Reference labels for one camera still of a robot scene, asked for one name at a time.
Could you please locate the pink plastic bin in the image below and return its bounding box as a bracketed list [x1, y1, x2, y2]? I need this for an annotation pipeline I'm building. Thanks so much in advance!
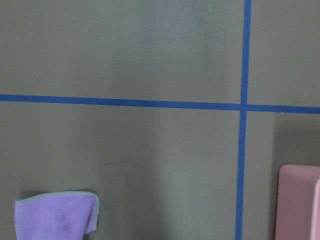
[274, 164, 320, 240]

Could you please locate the purple microfiber cloth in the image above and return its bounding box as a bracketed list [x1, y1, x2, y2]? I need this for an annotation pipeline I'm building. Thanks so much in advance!
[14, 191, 100, 240]

